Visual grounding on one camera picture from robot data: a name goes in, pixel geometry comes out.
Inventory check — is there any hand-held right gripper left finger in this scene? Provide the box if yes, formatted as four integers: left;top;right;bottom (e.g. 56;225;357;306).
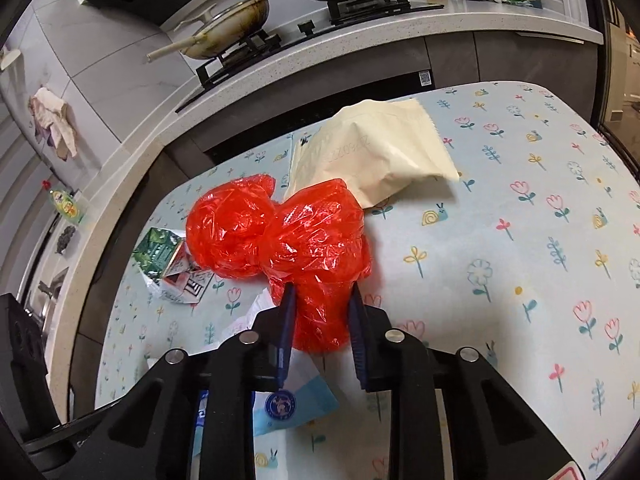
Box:
75;282;301;480

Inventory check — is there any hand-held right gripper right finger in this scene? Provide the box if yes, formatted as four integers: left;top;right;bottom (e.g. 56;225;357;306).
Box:
347;285;577;480

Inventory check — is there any red plastic bag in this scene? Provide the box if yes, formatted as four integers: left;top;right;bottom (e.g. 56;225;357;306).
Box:
185;174;373;354

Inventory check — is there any white plastic bag blue print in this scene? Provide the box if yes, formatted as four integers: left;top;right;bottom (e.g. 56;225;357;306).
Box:
192;287;342;461

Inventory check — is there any steel sink faucet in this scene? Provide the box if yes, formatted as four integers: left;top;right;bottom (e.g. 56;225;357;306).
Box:
37;279;67;303

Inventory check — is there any white printed wrapper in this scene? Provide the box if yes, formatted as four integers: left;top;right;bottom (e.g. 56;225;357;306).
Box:
147;255;217;306

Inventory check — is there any dark scrubbing pad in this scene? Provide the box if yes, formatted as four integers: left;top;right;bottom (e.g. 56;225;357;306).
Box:
53;225;77;256

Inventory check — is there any green foil wrapper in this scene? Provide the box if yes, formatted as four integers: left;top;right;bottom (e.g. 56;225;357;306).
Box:
131;227;187;281

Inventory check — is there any green dish soap bottle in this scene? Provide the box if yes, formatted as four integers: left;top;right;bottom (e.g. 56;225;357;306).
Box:
44;180;85;224

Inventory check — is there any floral tablecloth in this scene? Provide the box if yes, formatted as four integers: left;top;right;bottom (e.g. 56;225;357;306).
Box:
95;81;640;480

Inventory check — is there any beige paper packet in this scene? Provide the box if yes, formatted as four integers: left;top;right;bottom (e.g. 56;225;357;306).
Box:
282;98;461;210

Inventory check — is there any hanging beige dish towel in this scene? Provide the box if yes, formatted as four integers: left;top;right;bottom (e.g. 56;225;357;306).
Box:
28;86;79;161

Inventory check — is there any hanging white kitchen utensil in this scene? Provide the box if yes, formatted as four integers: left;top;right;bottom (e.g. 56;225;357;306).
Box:
0;44;22;72

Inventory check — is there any beige frying pan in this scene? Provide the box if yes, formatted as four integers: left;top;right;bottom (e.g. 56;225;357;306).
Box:
146;0;271;63

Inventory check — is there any black gas stove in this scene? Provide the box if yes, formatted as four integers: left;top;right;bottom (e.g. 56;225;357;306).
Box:
175;0;446;114

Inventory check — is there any glass sliding door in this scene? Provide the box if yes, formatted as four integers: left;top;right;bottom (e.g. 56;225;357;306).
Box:
575;0;640;166

